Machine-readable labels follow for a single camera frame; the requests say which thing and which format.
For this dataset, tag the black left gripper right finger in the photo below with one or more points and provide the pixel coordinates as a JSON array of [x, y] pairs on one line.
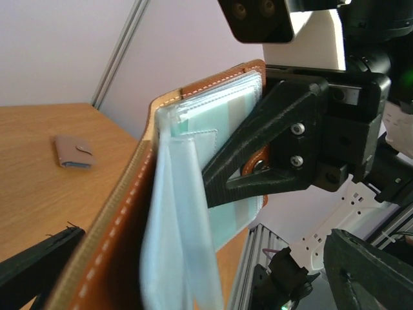
[[364, 277]]

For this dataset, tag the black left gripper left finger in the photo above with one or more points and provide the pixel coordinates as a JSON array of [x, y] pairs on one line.
[[32, 273]]

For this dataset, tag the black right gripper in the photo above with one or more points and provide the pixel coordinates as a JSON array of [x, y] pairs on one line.
[[275, 149]]

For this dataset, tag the brown leather card holder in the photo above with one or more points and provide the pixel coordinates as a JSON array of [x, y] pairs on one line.
[[103, 271]]

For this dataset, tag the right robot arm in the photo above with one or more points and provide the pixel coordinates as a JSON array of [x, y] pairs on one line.
[[377, 38]]

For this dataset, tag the taupe leather card holder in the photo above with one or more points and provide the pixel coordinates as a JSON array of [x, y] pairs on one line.
[[74, 152]]

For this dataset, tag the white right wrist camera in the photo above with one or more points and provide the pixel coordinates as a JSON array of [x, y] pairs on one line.
[[291, 33]]

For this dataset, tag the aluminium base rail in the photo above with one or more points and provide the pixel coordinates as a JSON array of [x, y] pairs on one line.
[[258, 238]]

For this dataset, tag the aluminium frame post right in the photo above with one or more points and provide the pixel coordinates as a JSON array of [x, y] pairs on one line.
[[122, 44]]

